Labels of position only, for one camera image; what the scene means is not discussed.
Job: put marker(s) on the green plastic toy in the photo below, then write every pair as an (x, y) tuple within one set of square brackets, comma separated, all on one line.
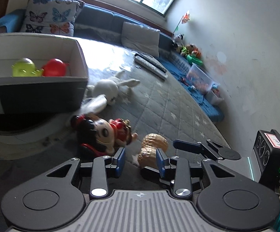
[(24, 69)]

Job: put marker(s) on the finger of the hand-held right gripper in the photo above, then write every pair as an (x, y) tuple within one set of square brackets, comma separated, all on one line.
[(187, 145)]

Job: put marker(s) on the white plush rabbit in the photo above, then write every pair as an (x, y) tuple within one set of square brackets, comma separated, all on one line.
[(106, 90)]

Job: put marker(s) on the dark remote control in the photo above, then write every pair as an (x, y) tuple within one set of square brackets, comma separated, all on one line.
[(152, 61)]

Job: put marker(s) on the orange paper pinwheel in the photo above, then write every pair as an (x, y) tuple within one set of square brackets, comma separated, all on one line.
[(185, 17)]

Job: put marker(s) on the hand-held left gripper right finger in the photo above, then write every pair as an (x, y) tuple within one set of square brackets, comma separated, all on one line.
[(161, 164)]

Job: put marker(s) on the pile of colourful plush toys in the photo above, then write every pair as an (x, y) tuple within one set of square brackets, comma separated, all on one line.
[(190, 49)]

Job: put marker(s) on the butterfly print pillow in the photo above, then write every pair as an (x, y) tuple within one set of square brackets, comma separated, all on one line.
[(80, 6), (48, 17)]

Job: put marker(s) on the blue sofa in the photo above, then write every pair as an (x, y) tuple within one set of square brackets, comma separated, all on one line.
[(101, 21)]

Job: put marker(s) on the green plastic basket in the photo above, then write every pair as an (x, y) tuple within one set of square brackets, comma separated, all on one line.
[(195, 60)]

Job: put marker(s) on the small clear plastic bin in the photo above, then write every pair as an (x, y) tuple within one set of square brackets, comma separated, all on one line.
[(215, 95)]

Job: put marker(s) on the cardboard box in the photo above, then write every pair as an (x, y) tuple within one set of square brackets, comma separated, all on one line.
[(33, 94)]

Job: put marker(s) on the plain grey pillow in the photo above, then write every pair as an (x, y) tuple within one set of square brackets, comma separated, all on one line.
[(141, 38)]

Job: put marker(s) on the black and white plush cow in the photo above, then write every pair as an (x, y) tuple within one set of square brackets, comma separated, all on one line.
[(179, 40)]

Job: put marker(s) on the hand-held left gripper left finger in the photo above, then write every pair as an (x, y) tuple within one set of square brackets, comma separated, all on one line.
[(120, 162)]

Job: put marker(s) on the black-haired red doll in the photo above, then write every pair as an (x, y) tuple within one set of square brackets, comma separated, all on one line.
[(99, 131)]

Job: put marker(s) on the tan peanut-shaped toy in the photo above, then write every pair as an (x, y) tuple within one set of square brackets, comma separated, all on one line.
[(154, 145)]

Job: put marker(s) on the white remote control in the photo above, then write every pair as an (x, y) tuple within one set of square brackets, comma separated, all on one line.
[(149, 68)]

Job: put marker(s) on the large clear plastic bin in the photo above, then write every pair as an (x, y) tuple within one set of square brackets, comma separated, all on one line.
[(200, 78)]

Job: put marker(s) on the red plastic toy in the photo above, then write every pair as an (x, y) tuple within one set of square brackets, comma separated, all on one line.
[(54, 67)]

